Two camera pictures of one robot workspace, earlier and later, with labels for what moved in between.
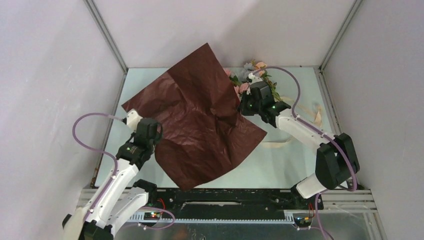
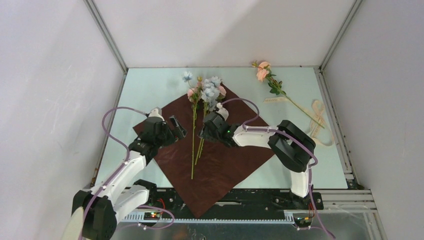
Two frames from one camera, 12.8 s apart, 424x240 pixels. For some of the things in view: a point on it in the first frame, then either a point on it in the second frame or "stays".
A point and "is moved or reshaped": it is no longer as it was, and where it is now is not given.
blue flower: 234,79 to 192,93
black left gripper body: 155,140 stays
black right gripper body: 248,107 to 206,133
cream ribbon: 316,114 is moved or reshaped
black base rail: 231,202 stays
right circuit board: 302,221 stays
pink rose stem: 241,88 to 193,141
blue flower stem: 248,67 to 210,96
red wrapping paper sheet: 203,129 to 205,175
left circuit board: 151,215 stays
